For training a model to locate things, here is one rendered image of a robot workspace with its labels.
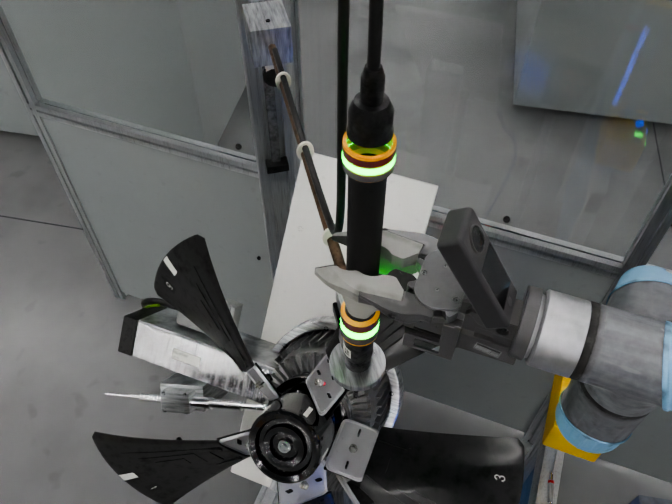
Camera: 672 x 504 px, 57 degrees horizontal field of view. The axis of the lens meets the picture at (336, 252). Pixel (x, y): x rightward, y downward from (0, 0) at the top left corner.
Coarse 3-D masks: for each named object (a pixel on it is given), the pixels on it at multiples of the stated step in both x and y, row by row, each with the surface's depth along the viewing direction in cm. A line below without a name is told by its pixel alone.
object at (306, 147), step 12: (348, 0) 49; (372, 0) 40; (348, 12) 50; (372, 12) 41; (348, 24) 51; (372, 24) 41; (348, 36) 52; (372, 36) 42; (276, 48) 103; (348, 48) 53; (372, 48) 43; (276, 60) 101; (372, 60) 43; (276, 84) 99; (288, 84) 97; (288, 96) 95; (300, 132) 89; (300, 144) 88; (300, 156) 89; (312, 168) 85; (312, 180) 84; (324, 204) 80; (336, 204) 68; (324, 216) 79; (336, 216) 69; (336, 228) 72; (324, 240) 79
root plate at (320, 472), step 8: (320, 464) 104; (320, 472) 104; (304, 480) 102; (312, 480) 103; (280, 488) 100; (288, 488) 101; (296, 488) 101; (312, 488) 103; (320, 488) 104; (280, 496) 100; (288, 496) 101; (296, 496) 102; (304, 496) 102; (312, 496) 103
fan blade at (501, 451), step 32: (384, 448) 98; (416, 448) 98; (448, 448) 97; (480, 448) 97; (512, 448) 96; (384, 480) 95; (416, 480) 95; (448, 480) 95; (480, 480) 94; (512, 480) 94
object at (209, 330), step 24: (192, 240) 95; (192, 264) 97; (168, 288) 106; (192, 288) 99; (216, 288) 95; (192, 312) 105; (216, 312) 97; (216, 336) 103; (240, 336) 96; (240, 360) 101
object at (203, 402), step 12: (120, 396) 119; (132, 396) 118; (144, 396) 116; (156, 396) 116; (192, 396) 114; (204, 396) 114; (204, 408) 113; (228, 408) 112; (240, 408) 111; (252, 408) 110; (264, 408) 110
